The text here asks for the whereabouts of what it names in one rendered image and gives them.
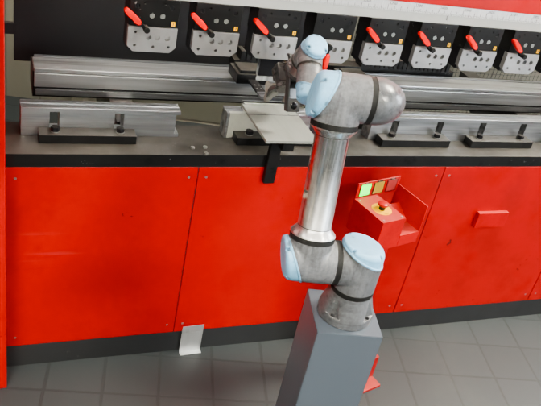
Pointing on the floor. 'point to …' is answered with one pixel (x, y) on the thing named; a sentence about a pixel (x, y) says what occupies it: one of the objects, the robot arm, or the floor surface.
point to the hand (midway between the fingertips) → (274, 101)
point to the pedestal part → (372, 379)
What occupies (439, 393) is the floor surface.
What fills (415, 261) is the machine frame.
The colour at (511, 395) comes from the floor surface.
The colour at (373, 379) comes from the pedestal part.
